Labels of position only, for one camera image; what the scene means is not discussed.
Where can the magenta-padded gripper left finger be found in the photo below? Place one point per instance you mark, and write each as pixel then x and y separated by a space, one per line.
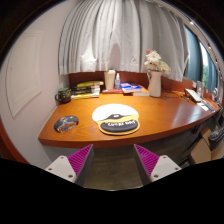
pixel 63 166

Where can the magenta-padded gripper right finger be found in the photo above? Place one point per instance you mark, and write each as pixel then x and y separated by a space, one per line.
pixel 163 166

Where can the black grey computer mouse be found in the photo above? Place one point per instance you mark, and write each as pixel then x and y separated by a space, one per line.
pixel 66 123

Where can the white yellow black mouse pad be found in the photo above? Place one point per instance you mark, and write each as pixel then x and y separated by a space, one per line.
pixel 113 115

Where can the dark mug with green inside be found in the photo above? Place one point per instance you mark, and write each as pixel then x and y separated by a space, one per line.
pixel 64 96

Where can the white yellow book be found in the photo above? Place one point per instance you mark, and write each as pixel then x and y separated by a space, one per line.
pixel 83 96

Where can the orange cover book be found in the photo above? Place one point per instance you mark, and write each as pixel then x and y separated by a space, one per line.
pixel 143 92

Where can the white flat device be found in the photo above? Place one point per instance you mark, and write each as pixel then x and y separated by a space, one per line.
pixel 193 95

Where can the black book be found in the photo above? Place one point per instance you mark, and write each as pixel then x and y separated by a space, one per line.
pixel 83 88
pixel 83 91

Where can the white pitcher vase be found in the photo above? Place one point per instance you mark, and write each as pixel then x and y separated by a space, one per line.
pixel 155 85

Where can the blue cover book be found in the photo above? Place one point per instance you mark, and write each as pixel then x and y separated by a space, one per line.
pixel 130 87

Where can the yellow cover book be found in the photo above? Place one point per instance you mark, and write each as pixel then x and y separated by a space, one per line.
pixel 90 83

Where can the red book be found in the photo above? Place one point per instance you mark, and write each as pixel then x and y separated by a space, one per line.
pixel 110 90

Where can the clear spray bottle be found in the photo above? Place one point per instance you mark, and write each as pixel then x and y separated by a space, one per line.
pixel 117 83

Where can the cream tumbler with lid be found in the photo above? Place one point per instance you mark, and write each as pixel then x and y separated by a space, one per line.
pixel 109 80

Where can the white pink flower bunch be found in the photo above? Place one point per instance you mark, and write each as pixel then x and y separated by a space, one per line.
pixel 155 61

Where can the window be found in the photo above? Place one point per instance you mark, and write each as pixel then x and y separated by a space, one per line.
pixel 195 56

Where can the white pleated curtain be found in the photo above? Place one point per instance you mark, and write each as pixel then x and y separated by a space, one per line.
pixel 113 36

